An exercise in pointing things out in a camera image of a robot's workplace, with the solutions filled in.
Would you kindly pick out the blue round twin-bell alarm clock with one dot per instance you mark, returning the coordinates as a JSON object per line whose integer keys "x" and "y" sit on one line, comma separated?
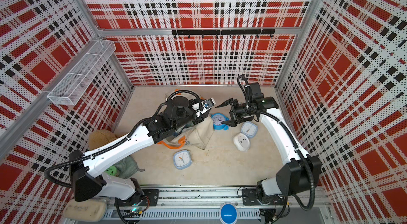
{"x": 218, "y": 120}

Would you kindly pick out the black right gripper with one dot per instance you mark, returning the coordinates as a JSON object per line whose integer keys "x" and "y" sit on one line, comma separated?
{"x": 235, "y": 120}

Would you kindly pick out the brown teddy bear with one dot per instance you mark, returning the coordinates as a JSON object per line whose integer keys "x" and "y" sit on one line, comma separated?
{"x": 100, "y": 138}

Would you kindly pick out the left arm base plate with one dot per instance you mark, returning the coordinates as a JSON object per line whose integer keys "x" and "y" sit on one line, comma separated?
{"x": 145, "y": 198}

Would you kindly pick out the white wire mesh basket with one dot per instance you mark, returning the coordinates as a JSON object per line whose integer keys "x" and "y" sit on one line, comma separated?
{"x": 73, "y": 85}

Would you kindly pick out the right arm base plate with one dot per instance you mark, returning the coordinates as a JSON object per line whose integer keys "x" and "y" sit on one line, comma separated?
{"x": 251, "y": 197}

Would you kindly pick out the blue round button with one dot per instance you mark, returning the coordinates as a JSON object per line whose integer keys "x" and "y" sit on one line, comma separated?
{"x": 228, "y": 213}

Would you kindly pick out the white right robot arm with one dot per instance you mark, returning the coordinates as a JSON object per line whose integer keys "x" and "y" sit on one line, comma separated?
{"x": 299, "y": 175}

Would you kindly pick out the light blue square alarm clock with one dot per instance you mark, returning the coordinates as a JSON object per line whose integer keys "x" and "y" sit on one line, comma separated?
{"x": 182, "y": 160}

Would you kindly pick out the beige sponge block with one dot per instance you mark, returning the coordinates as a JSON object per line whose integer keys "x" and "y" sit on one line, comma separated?
{"x": 88, "y": 211}

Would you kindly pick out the black hook rail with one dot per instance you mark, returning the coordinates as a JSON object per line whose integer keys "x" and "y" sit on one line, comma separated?
{"x": 227, "y": 32}

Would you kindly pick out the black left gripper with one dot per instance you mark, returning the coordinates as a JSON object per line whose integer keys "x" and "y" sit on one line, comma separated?
{"x": 192, "y": 102}

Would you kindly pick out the white oval clock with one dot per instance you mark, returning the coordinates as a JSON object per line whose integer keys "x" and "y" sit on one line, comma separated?
{"x": 241, "y": 142}

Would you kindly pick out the beige canvas bag orange handles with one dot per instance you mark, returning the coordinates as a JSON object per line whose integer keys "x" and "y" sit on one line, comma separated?
{"x": 196, "y": 135}

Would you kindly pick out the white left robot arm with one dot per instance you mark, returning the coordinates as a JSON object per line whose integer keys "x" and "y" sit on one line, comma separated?
{"x": 85, "y": 173}

